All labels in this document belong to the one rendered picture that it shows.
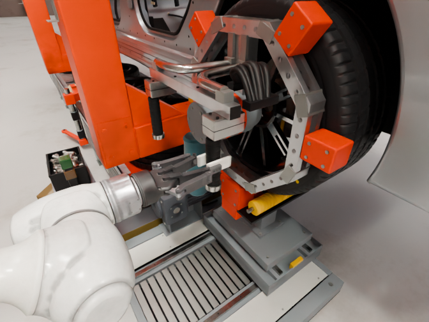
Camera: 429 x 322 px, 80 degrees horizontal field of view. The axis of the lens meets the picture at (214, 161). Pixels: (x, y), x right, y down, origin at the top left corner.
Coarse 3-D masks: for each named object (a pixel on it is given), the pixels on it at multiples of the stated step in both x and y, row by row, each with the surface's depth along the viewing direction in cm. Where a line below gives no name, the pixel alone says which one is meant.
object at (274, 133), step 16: (224, 48) 91; (224, 80) 104; (272, 80) 80; (288, 96) 77; (272, 112) 90; (256, 128) 116; (272, 128) 86; (240, 144) 105; (256, 144) 111; (272, 144) 112; (288, 144) 84; (256, 160) 103; (272, 160) 102
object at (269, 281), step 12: (204, 216) 139; (216, 228) 131; (228, 240) 125; (312, 240) 126; (240, 252) 121; (300, 252) 121; (312, 252) 119; (240, 264) 121; (252, 264) 116; (276, 264) 114; (288, 264) 116; (300, 264) 116; (252, 276) 115; (264, 276) 111; (276, 276) 109; (288, 276) 113; (264, 288) 109; (276, 288) 111
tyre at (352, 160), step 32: (256, 0) 72; (288, 0) 65; (320, 0) 68; (352, 32) 64; (320, 64) 62; (352, 64) 61; (384, 64) 68; (352, 96) 61; (384, 96) 70; (320, 128) 68; (352, 128) 64; (352, 160) 79; (288, 192) 87
